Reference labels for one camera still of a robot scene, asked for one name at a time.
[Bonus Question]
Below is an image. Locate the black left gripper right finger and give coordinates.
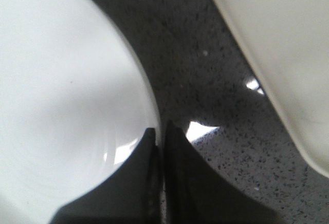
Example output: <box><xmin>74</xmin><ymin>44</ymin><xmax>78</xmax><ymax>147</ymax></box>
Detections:
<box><xmin>163</xmin><ymin>121</ymin><xmax>283</xmax><ymax>223</ymax></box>

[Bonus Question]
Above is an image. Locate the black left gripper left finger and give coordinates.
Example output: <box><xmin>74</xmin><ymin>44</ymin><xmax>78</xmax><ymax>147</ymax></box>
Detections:
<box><xmin>51</xmin><ymin>128</ymin><xmax>162</xmax><ymax>223</ymax></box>

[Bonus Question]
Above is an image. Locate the white round plate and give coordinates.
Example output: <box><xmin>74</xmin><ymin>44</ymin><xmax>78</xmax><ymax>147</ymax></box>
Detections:
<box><xmin>1</xmin><ymin>0</ymin><xmax>159</xmax><ymax>223</ymax></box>

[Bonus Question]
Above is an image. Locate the cream rabbit serving tray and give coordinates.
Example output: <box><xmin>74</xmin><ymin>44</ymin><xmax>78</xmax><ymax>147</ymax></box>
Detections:
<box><xmin>214</xmin><ymin>0</ymin><xmax>328</xmax><ymax>176</ymax></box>

